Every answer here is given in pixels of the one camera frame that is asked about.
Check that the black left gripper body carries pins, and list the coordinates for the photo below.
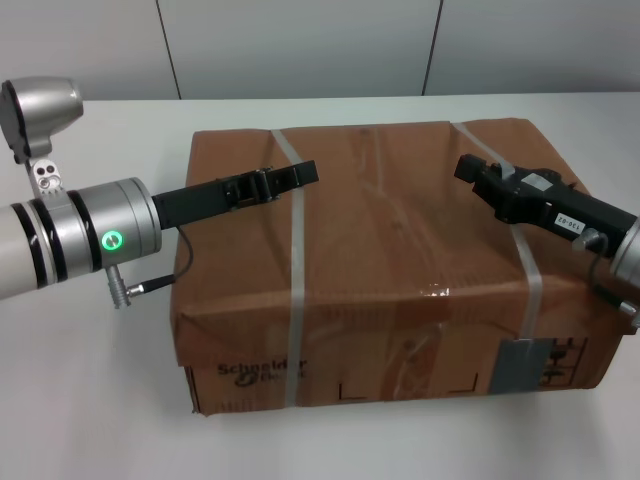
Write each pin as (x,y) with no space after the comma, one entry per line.
(190,202)

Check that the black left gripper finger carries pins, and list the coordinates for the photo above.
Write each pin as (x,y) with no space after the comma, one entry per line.
(250,201)
(300,172)

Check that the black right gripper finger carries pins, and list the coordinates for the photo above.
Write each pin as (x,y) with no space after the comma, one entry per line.
(485,192)
(467,167)

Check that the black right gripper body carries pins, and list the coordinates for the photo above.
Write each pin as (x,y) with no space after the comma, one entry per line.
(530,205)

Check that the brown cardboard box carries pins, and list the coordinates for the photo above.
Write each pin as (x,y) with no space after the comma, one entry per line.
(400,260)

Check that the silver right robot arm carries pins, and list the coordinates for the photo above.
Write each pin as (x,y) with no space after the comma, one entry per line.
(630,260)

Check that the grey tape patch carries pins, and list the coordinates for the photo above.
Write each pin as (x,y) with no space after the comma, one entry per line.
(522,365)

